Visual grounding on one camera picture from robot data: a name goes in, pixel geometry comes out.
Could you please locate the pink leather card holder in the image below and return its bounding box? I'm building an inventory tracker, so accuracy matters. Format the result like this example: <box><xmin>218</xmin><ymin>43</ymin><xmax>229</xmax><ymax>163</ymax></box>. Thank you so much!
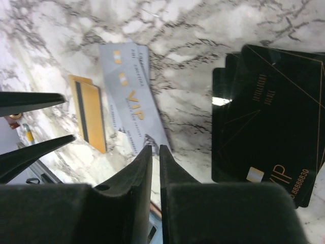
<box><xmin>148</xmin><ymin>201</ymin><xmax>163</xmax><ymax>244</ymax></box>

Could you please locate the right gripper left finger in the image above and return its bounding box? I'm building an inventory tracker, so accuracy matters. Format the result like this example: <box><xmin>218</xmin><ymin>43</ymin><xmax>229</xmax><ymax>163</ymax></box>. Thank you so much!
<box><xmin>1</xmin><ymin>145</ymin><xmax>152</xmax><ymax>243</ymax></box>

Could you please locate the black VIP card stack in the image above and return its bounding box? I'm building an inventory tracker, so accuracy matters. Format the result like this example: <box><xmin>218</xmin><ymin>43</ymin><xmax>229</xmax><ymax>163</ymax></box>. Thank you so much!
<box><xmin>211</xmin><ymin>44</ymin><xmax>324</xmax><ymax>207</ymax></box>

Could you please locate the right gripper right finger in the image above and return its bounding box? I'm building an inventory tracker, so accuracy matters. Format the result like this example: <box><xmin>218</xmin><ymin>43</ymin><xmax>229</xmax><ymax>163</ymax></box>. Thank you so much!
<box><xmin>159</xmin><ymin>145</ymin><xmax>307</xmax><ymax>243</ymax></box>

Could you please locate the brown brass valve fitting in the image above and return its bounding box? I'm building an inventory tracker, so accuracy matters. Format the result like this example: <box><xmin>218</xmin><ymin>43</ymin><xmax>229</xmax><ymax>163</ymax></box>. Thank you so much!
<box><xmin>8</xmin><ymin>113</ymin><xmax>22</xmax><ymax>130</ymax></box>

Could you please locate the gold credit card stack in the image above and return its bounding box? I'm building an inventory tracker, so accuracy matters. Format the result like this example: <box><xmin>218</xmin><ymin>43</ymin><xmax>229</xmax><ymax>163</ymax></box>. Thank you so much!
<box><xmin>68</xmin><ymin>74</ymin><xmax>106</xmax><ymax>154</ymax></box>

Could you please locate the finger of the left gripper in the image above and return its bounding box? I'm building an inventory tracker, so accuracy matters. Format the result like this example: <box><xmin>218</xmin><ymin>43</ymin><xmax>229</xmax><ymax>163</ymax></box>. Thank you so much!
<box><xmin>1</xmin><ymin>91</ymin><xmax>65</xmax><ymax>117</ymax></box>
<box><xmin>1</xmin><ymin>135</ymin><xmax>75</xmax><ymax>184</ymax></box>

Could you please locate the silver VIP card stack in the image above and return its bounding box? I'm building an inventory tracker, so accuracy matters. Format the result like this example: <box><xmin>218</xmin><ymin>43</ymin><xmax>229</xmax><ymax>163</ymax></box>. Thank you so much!
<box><xmin>99</xmin><ymin>42</ymin><xmax>169</xmax><ymax>155</ymax></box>

